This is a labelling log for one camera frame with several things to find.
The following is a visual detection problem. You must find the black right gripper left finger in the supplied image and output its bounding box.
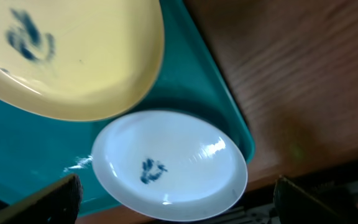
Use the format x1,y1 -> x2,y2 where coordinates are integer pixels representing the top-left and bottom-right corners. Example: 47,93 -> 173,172
0,174 -> 83,224

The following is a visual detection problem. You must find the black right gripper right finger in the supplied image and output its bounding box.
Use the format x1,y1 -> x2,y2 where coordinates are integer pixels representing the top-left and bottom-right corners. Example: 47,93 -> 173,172
273,176 -> 358,224

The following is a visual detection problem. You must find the light blue plate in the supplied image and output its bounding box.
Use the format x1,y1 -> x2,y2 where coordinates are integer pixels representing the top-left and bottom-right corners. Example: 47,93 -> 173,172
91,110 -> 248,222

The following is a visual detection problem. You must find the teal plastic tray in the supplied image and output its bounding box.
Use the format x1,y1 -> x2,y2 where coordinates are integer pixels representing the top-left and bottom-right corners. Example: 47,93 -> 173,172
0,1 -> 255,215

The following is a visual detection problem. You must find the yellow plate with blue stain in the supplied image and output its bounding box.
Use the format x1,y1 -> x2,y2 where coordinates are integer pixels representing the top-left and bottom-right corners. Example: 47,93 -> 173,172
0,0 -> 165,121

